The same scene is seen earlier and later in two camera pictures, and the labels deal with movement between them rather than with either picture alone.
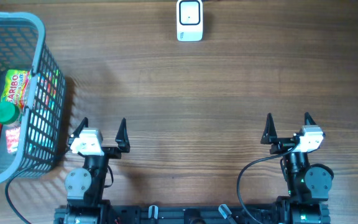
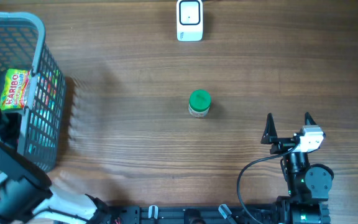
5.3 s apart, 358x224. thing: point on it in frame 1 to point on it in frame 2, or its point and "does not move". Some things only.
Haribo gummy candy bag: (15, 86) does not move
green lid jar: (6, 112) to (199, 101)
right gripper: (270, 135) does not move
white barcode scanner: (189, 20) does not move
